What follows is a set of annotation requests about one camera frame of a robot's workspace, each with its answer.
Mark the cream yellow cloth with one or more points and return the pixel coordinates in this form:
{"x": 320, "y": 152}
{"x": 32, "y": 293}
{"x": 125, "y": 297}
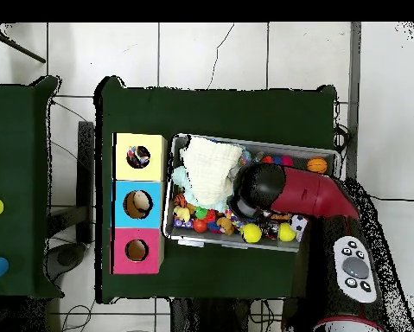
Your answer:
{"x": 206, "y": 169}

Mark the light blue cloth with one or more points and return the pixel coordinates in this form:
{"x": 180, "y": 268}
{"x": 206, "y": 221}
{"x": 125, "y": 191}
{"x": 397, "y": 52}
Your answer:
{"x": 179, "y": 176}

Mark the colourful knotted cloth toy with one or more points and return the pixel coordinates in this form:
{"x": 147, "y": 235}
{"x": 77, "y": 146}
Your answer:
{"x": 138, "y": 156}

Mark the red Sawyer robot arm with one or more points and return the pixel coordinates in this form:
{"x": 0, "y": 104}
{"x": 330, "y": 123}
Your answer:
{"x": 313, "y": 193}

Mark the shallow silver mesh bin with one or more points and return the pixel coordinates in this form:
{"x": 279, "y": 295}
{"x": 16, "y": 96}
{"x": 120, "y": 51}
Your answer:
{"x": 199, "y": 238}

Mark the wooden box with three holes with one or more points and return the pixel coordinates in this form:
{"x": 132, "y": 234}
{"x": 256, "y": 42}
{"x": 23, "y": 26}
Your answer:
{"x": 137, "y": 218}

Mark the tiger plush toy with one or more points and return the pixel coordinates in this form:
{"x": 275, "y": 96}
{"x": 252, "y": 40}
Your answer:
{"x": 181, "y": 200}

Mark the yellow duck plush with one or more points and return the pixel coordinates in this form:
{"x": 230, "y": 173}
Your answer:
{"x": 183, "y": 213}

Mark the red ball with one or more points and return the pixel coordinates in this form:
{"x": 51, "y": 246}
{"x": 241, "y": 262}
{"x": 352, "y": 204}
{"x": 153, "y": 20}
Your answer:
{"x": 200, "y": 225}

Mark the brown teddy plush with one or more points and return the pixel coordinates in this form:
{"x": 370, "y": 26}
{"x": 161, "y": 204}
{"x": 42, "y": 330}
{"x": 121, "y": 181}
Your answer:
{"x": 225, "y": 224}

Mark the yellow smiley ball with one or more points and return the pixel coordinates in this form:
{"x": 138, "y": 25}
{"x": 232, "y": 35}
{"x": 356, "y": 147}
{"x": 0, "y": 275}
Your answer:
{"x": 251, "y": 232}

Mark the black and white soccer ball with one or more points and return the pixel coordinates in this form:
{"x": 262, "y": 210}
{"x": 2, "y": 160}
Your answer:
{"x": 298, "y": 226}

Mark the orange ball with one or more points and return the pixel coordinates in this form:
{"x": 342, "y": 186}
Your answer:
{"x": 317, "y": 165}

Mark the grey round floor base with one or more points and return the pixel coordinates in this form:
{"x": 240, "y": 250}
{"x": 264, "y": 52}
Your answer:
{"x": 66, "y": 257}

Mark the dark green side table cloth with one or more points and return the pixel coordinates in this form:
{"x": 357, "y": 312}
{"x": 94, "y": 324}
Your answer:
{"x": 16, "y": 155}

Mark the black tripod leg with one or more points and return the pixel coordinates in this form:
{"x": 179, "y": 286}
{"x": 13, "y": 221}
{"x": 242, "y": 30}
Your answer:
{"x": 20, "y": 48}

